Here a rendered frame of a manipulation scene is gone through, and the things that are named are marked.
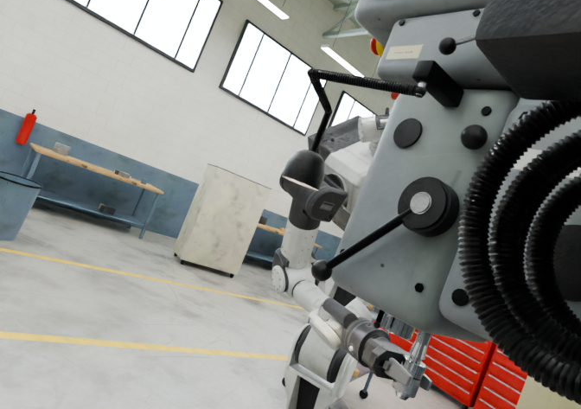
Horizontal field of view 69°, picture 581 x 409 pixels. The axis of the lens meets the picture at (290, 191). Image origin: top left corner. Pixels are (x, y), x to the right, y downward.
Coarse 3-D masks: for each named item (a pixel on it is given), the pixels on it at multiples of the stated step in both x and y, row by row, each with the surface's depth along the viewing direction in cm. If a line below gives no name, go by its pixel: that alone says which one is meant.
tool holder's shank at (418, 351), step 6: (420, 336) 81; (426, 336) 81; (414, 342) 82; (420, 342) 81; (426, 342) 81; (414, 348) 81; (420, 348) 80; (426, 348) 81; (414, 354) 80; (420, 354) 80; (414, 360) 81; (420, 360) 81
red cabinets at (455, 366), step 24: (432, 336) 526; (432, 360) 517; (456, 360) 497; (480, 360) 478; (504, 360) 455; (456, 384) 488; (480, 384) 477; (504, 384) 446; (480, 408) 458; (504, 408) 439
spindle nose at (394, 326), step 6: (384, 318) 62; (390, 318) 61; (384, 324) 61; (390, 324) 60; (396, 324) 60; (402, 324) 60; (390, 330) 60; (396, 330) 60; (402, 330) 60; (408, 330) 60; (402, 336) 60; (408, 336) 60
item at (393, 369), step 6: (390, 360) 83; (384, 366) 82; (390, 366) 82; (396, 366) 81; (390, 372) 81; (396, 372) 80; (402, 372) 79; (396, 378) 80; (402, 378) 79; (408, 378) 78; (402, 384) 78; (408, 384) 78
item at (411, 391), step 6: (402, 366) 81; (408, 366) 80; (408, 372) 80; (414, 372) 79; (420, 372) 79; (414, 378) 79; (420, 378) 80; (396, 384) 80; (414, 384) 79; (396, 390) 80; (402, 390) 79; (408, 390) 79; (414, 390) 79; (408, 396) 79; (414, 396) 80
